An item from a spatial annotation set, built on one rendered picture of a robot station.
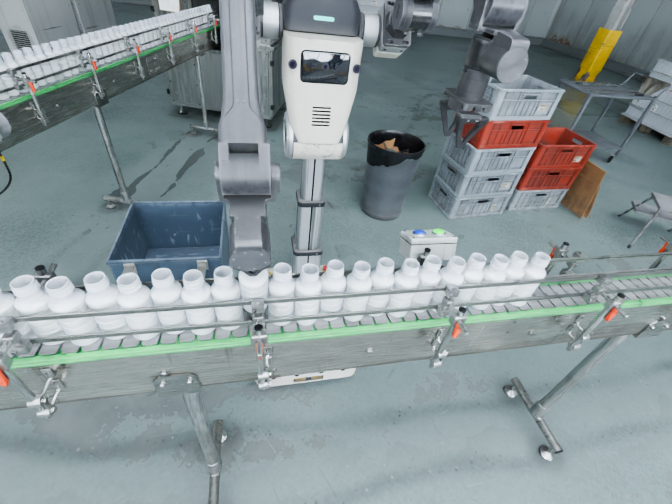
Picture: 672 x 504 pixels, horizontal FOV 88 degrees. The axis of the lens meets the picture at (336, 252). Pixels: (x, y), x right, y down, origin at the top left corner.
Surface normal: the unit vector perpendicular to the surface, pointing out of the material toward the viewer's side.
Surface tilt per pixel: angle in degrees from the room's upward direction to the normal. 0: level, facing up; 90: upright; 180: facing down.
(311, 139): 90
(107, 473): 0
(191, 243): 90
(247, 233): 20
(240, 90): 49
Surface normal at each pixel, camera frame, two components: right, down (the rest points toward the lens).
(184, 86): -0.12, 0.64
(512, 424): 0.11, -0.75
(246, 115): 0.22, 0.00
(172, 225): 0.19, 0.66
